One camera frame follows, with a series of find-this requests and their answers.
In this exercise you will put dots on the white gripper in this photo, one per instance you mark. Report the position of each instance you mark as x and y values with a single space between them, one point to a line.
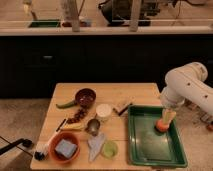
167 116

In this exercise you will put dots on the orange red apple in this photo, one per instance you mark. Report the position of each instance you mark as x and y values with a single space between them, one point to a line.
161 126

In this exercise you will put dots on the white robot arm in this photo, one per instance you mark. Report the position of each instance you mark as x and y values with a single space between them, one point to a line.
187 83

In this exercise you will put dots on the white plastic cup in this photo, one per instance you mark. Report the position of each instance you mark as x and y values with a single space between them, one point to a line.
103 112

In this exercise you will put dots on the green plastic tray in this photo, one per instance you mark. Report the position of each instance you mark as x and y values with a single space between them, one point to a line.
149 147

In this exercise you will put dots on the wooden block with black stick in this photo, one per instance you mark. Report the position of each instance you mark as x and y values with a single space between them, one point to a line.
122 109

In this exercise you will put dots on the grey white cloth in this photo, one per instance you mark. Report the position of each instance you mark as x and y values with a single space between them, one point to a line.
95 144

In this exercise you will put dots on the dark maroon bowl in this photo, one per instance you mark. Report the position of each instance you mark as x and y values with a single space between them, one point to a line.
85 97

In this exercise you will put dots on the red dried chili bunch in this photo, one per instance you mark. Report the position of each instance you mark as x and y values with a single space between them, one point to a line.
81 113

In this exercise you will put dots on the yellow corn cob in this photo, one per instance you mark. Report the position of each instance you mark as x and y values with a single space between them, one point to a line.
73 126

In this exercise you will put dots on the black marker pen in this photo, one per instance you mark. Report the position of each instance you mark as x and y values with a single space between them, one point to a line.
61 124

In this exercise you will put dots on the orange plastic bowl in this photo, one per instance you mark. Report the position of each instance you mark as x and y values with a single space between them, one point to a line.
58 158

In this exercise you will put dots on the blue sponge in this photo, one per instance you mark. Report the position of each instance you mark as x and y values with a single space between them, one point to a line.
65 148

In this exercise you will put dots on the black office chair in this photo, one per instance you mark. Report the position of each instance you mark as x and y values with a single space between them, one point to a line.
116 12

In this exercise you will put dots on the black white dish brush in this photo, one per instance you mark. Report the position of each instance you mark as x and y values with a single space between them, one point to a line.
42 150

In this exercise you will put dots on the black chair leg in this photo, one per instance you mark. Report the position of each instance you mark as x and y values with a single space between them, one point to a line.
24 142

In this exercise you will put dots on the green bin on counter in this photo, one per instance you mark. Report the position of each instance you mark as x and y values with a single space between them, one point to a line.
44 24

